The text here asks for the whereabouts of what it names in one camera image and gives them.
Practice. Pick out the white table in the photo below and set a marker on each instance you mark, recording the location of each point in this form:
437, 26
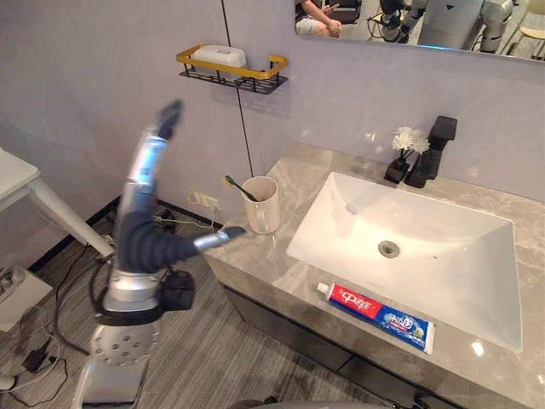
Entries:
25, 187

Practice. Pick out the grey vanity cabinet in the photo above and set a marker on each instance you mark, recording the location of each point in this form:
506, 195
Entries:
323, 341

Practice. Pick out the green toothbrush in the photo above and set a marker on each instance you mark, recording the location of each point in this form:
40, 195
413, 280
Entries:
239, 186

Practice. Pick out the red blue toothpaste tube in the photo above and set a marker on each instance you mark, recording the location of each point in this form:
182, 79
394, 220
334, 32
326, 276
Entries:
379, 314

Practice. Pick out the metal sink drain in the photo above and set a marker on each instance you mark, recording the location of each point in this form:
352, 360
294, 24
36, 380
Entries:
388, 248

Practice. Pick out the black power adapter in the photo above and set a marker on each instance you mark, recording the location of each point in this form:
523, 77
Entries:
36, 358

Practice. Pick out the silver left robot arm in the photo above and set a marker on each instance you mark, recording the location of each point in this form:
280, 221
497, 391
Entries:
115, 362

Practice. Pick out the white power strip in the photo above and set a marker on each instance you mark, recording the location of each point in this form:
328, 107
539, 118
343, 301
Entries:
17, 298

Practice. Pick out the white soap box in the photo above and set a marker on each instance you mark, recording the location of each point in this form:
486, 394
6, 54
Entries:
218, 56

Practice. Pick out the black faucet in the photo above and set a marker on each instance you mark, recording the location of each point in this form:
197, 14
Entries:
432, 153

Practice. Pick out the white rectangular sink basin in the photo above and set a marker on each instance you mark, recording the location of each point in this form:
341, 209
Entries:
409, 247

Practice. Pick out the white flower black vase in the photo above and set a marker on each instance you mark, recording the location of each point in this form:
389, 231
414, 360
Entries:
402, 155

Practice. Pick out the wall mirror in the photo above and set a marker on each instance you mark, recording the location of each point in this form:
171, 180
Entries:
419, 23

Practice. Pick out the black gold wall shelf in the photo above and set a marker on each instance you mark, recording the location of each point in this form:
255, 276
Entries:
238, 74

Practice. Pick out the beige plastic cup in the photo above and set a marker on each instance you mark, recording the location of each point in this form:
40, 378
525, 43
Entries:
262, 204

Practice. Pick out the white wall power outlet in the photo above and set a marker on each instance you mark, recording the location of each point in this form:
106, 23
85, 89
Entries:
204, 199

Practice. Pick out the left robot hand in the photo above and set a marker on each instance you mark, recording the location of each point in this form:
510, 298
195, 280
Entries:
142, 243

